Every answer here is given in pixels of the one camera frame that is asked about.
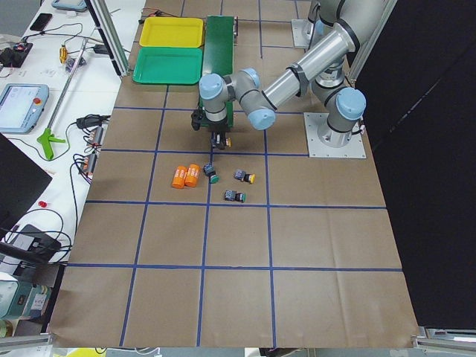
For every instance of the orange cylinder labelled 4680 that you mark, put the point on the orange cylinder labelled 4680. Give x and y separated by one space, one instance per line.
179 177

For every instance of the black monitor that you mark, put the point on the black monitor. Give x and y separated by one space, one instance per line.
22 183

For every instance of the green push button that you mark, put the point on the green push button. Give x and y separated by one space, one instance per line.
234 196
210 172

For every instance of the green conveyor belt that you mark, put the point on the green conveyor belt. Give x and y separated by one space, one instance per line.
218 53

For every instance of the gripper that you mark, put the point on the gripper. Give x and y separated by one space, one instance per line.
217 129

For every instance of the black box with cables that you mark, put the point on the black box with cables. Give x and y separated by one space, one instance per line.
31 245

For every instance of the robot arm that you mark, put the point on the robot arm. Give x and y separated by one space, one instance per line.
338 27
316 27

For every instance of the yellow plastic tray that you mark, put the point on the yellow plastic tray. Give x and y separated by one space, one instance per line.
172 32

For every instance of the teach pendant with screen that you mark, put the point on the teach pendant with screen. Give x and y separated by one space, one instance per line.
21 106

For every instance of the black power adapter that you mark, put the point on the black power adapter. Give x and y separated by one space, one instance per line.
91 120

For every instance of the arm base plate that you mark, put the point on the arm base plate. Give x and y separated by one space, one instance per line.
323 142
302 30

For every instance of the black smartphone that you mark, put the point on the black smartphone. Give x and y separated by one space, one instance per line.
41 21

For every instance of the green handled reacher grabber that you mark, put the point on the green handled reacher grabber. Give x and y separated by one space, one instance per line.
47 137

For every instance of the aluminium frame post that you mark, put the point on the aluminium frame post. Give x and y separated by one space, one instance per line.
105 26

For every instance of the green plastic tray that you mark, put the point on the green plastic tray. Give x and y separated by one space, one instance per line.
168 65

